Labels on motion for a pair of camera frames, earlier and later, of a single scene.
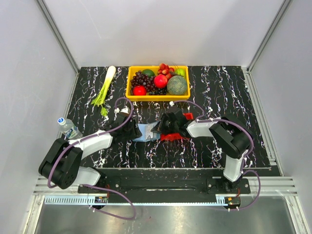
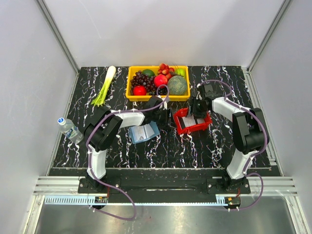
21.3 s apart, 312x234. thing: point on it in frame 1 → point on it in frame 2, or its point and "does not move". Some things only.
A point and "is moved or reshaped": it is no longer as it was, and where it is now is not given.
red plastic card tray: (176, 136) is moved or reshaped
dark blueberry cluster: (158, 91) does not move
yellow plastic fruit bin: (164, 97) does not move
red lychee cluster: (165, 69) does not move
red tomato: (139, 90) does not move
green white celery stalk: (99, 100) does not move
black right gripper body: (166, 126) → (197, 108)
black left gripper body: (131, 132) → (162, 117)
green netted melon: (177, 85) does not move
